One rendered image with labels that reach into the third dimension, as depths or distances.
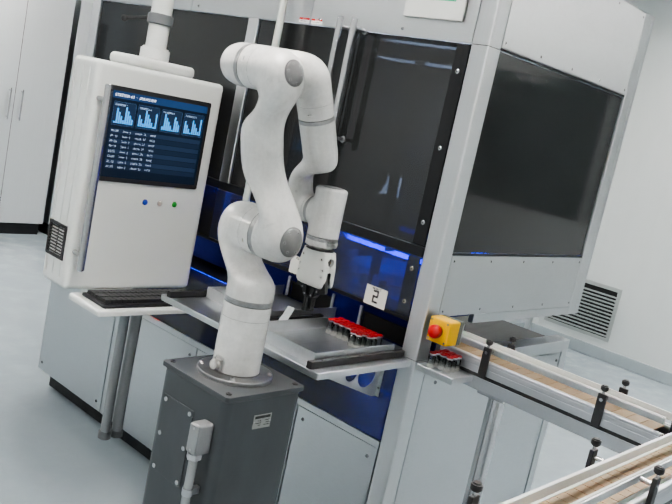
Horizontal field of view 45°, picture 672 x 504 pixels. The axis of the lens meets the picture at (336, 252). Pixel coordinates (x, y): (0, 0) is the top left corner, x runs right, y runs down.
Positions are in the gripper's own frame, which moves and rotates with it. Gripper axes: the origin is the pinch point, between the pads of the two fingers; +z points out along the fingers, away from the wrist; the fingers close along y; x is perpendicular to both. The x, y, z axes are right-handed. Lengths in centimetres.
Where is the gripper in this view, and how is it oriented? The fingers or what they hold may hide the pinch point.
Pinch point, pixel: (308, 303)
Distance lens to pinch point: 218.1
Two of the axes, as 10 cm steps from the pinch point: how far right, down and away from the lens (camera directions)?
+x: -6.7, -0.1, -7.4
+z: -2.0, 9.7, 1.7
